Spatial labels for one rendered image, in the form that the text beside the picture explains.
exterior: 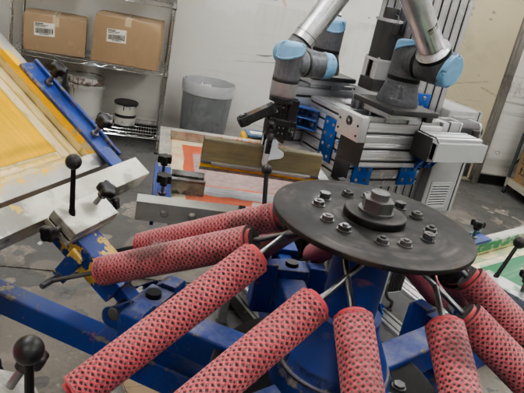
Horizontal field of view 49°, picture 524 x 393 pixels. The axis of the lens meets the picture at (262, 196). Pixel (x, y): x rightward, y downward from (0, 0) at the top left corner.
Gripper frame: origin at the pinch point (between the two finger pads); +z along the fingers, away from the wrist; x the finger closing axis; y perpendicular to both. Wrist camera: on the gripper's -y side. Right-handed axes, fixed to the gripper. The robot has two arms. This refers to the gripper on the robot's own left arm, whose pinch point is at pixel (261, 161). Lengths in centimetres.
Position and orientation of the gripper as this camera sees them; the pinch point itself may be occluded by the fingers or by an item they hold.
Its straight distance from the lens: 171.0
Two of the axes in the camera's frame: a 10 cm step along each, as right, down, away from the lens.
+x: -1.4, -3.9, 9.1
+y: 9.7, 1.2, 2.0
